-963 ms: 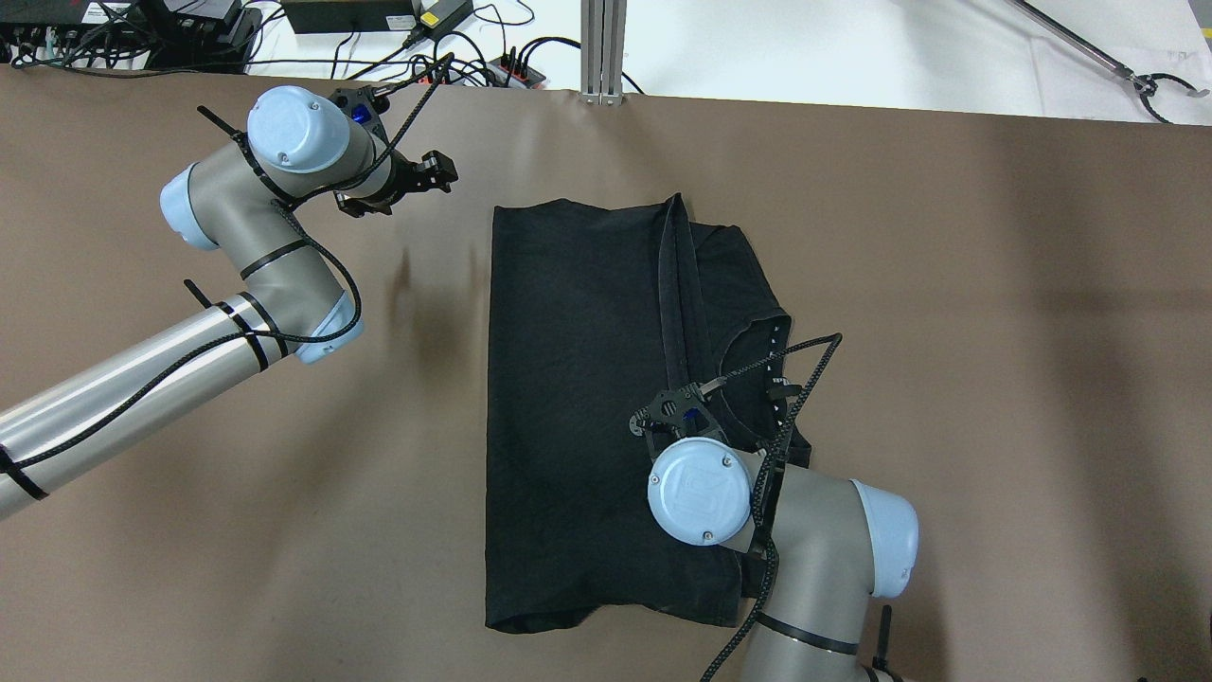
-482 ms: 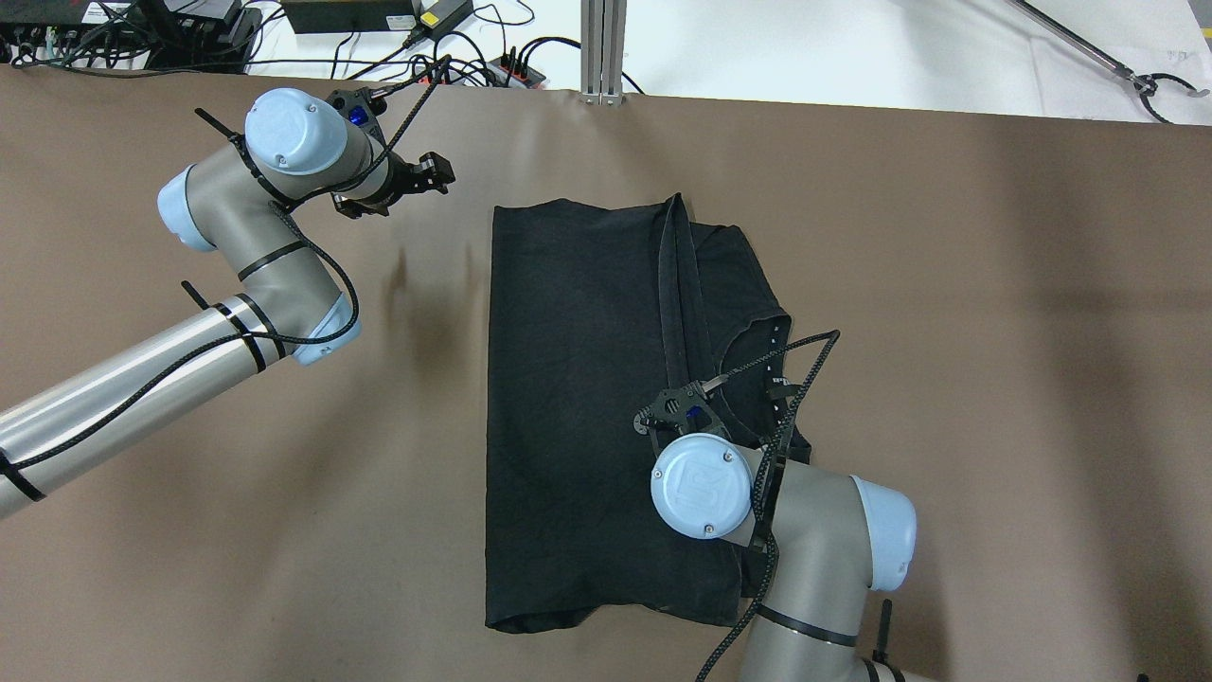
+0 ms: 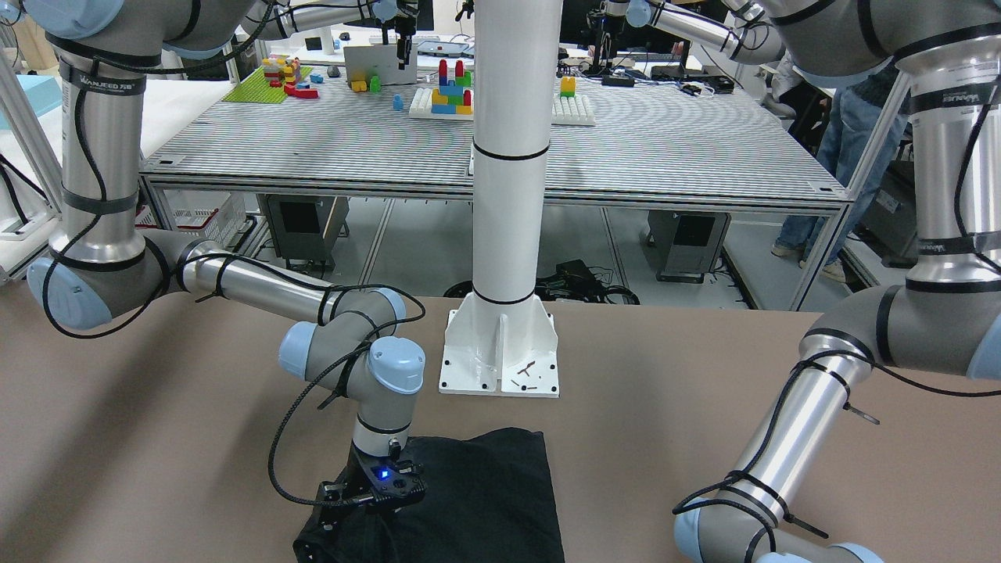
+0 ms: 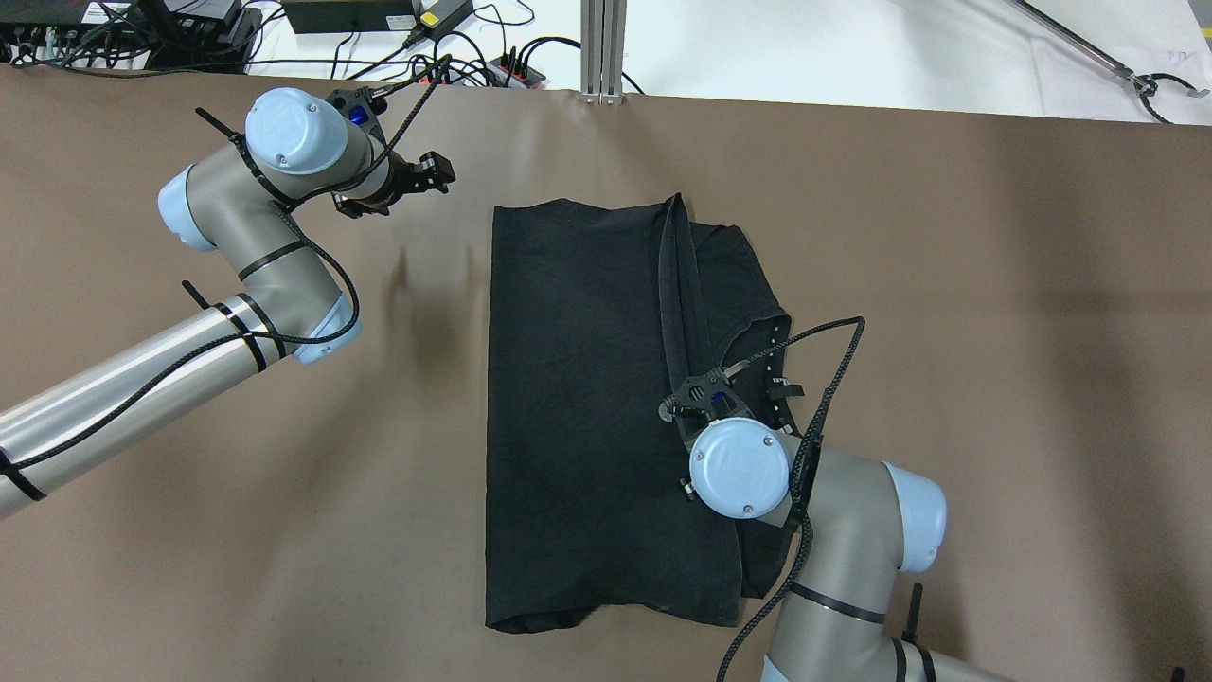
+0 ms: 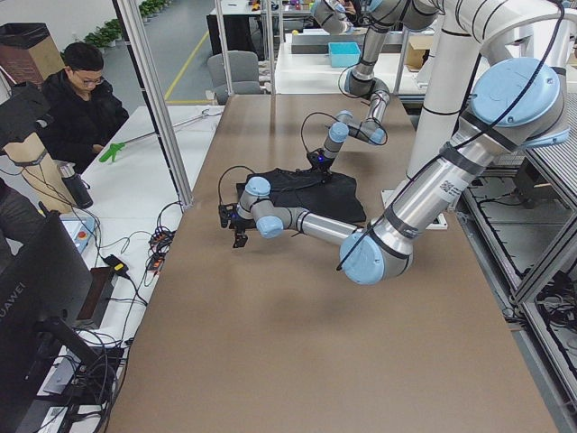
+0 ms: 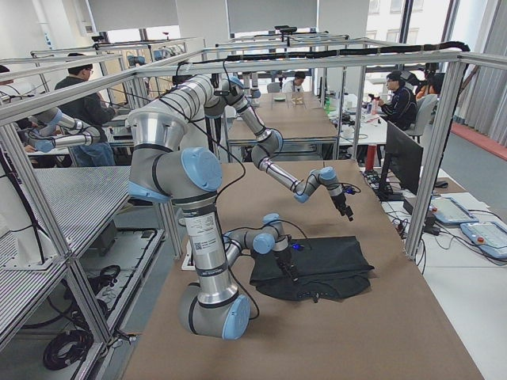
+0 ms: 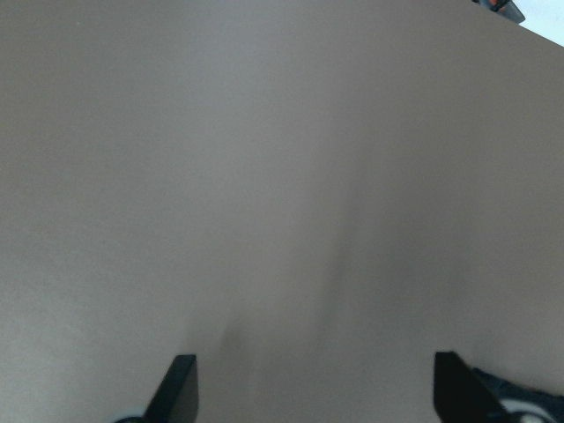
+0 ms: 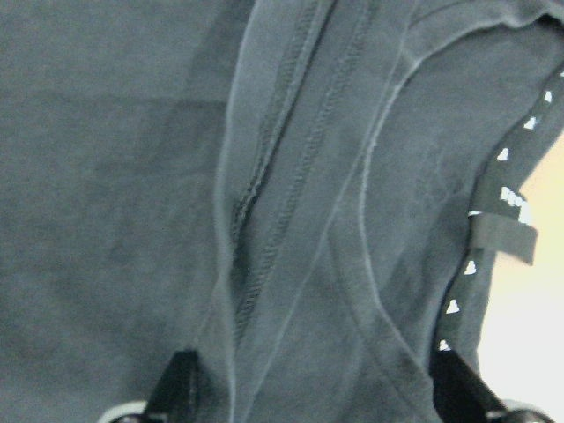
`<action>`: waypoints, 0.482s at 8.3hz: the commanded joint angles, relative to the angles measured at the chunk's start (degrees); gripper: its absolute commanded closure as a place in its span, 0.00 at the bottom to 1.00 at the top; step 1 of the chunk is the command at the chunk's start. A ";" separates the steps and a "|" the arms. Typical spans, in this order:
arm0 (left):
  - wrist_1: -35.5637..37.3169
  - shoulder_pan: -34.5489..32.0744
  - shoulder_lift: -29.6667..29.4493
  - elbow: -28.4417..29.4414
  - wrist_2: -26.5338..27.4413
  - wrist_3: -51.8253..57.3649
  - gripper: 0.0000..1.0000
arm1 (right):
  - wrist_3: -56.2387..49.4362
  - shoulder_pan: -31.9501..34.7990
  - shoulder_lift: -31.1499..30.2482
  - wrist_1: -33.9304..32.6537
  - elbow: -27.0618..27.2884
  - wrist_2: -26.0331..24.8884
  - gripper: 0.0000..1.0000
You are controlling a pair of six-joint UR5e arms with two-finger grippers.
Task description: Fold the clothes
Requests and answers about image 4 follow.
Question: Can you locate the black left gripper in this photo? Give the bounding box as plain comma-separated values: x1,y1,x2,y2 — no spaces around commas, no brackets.
333,151,457,219

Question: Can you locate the black graphic t-shirt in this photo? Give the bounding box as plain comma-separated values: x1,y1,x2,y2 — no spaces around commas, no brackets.
485,195,791,634

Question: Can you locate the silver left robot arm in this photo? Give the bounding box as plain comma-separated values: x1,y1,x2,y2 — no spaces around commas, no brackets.
2,87,455,518

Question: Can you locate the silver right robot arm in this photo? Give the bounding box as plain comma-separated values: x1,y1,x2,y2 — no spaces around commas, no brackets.
760,420,1210,681

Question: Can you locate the black power strip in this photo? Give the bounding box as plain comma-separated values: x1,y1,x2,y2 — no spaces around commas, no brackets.
488,53,548,90

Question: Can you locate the black power adapter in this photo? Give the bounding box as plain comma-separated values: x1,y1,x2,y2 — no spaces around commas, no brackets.
417,0,473,31

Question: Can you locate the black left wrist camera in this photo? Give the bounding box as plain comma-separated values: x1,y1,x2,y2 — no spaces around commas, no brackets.
325,86,388,137

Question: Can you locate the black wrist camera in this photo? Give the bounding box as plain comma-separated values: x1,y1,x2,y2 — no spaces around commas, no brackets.
658,368,754,449
325,86,388,137

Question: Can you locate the aluminium cell frame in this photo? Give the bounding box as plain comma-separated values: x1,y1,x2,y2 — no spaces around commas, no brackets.
579,0,628,107

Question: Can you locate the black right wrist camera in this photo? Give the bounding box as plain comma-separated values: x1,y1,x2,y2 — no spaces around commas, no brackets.
658,368,754,449

